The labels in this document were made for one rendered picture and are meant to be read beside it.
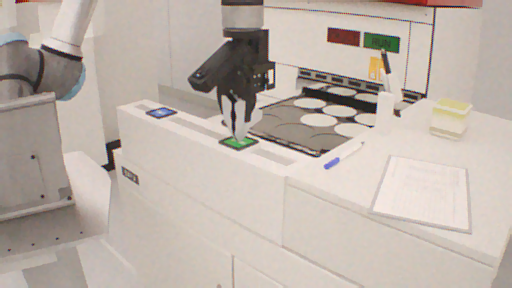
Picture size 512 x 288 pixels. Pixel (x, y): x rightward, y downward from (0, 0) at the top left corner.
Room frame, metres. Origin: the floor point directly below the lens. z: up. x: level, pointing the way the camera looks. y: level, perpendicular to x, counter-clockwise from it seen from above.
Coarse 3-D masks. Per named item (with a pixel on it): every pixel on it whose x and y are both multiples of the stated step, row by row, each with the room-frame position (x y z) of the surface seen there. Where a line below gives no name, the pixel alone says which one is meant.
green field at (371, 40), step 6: (366, 36) 1.16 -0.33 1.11; (372, 36) 1.14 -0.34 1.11; (378, 36) 1.13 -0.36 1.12; (384, 36) 1.12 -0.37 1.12; (366, 42) 1.16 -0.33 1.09; (372, 42) 1.14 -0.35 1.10; (378, 42) 1.13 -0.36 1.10; (384, 42) 1.12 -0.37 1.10; (390, 42) 1.10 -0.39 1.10; (396, 42) 1.09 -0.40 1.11; (378, 48) 1.13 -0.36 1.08; (384, 48) 1.11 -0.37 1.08; (390, 48) 1.10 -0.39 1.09; (396, 48) 1.09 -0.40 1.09
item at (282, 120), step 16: (304, 96) 1.23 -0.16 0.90; (272, 112) 1.07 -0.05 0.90; (288, 112) 1.07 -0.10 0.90; (304, 112) 1.07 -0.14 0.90; (320, 112) 1.07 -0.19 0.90; (368, 112) 1.08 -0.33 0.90; (256, 128) 0.94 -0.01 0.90; (272, 128) 0.94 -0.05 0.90; (288, 128) 0.95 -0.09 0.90; (304, 128) 0.95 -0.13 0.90; (320, 128) 0.94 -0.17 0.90; (304, 144) 0.84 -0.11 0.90; (320, 144) 0.84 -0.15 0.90; (336, 144) 0.84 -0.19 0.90
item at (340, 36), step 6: (330, 30) 1.24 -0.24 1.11; (336, 30) 1.23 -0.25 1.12; (342, 30) 1.21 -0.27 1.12; (330, 36) 1.24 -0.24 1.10; (336, 36) 1.23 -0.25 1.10; (342, 36) 1.21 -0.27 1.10; (348, 36) 1.20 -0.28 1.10; (354, 36) 1.18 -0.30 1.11; (342, 42) 1.21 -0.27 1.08; (348, 42) 1.20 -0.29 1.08; (354, 42) 1.18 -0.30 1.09
